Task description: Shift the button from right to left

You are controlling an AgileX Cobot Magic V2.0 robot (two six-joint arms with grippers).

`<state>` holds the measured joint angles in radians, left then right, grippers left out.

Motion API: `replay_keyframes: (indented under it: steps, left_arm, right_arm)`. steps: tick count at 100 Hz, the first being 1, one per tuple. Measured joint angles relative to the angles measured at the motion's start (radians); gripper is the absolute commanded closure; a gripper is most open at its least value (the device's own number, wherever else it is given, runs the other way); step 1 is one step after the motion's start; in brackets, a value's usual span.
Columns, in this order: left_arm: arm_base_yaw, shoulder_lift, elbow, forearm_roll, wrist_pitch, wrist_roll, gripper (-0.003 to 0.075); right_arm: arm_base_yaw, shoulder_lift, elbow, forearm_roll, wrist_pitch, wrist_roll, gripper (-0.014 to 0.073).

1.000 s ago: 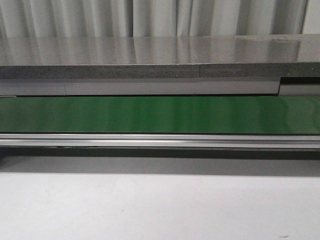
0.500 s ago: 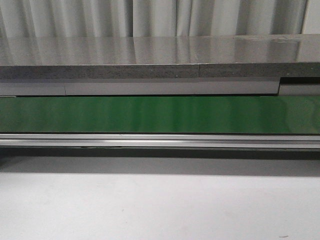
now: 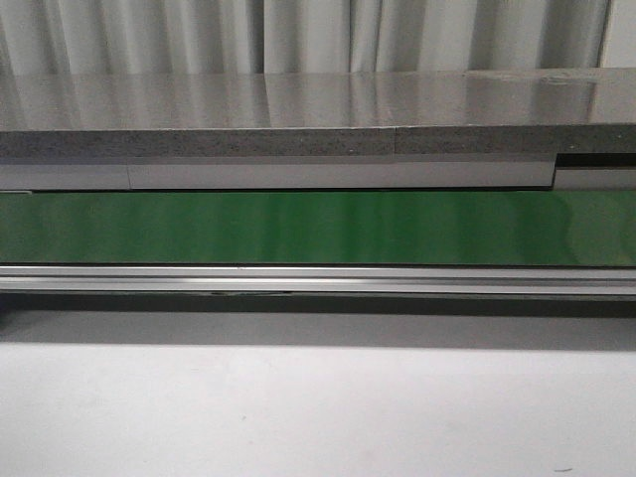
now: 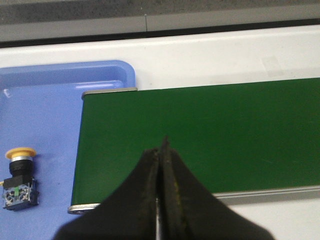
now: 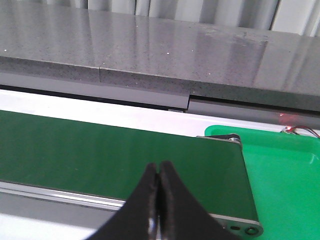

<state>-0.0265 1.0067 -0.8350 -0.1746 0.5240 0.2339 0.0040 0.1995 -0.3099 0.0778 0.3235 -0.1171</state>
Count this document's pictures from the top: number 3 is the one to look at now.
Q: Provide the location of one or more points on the grey stone slab bench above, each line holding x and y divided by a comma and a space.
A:
203, 115

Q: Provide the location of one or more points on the green conveyor belt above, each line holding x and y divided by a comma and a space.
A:
485, 228

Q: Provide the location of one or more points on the white pleated curtain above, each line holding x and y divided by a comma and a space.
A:
272, 37

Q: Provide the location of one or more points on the aluminium conveyor front rail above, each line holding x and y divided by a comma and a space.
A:
534, 281

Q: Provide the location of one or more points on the grey conveyor back rail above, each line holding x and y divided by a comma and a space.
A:
517, 171

